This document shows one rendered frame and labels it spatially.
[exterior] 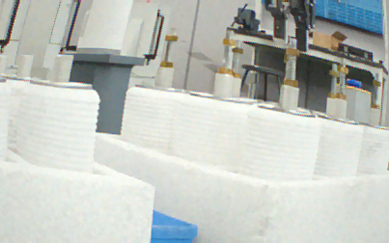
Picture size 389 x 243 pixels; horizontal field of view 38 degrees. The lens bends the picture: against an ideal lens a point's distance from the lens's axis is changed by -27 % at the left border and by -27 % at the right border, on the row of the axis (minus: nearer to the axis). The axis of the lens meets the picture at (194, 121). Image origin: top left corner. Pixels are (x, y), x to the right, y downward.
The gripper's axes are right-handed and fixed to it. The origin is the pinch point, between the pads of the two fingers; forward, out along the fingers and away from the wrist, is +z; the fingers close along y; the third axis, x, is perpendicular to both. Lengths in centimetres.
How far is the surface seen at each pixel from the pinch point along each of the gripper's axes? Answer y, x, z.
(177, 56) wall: 445, 370, -15
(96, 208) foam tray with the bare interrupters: -43.5, -7.8, 20.2
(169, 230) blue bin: -28.1, -4.3, 23.9
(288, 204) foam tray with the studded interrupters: -21.3, -14.2, 19.6
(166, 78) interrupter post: -8.9, 13.8, 8.7
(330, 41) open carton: 430, 193, -51
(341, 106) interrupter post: -3.9, -11.7, 8.3
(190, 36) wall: 447, 360, -36
